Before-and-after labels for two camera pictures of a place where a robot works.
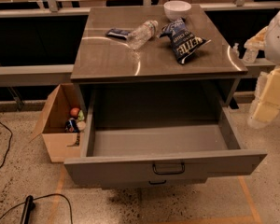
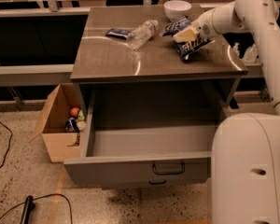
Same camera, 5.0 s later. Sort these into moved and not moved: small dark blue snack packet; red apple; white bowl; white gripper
Moved: white gripper
Not moved: white bowl; small dark blue snack packet; red apple
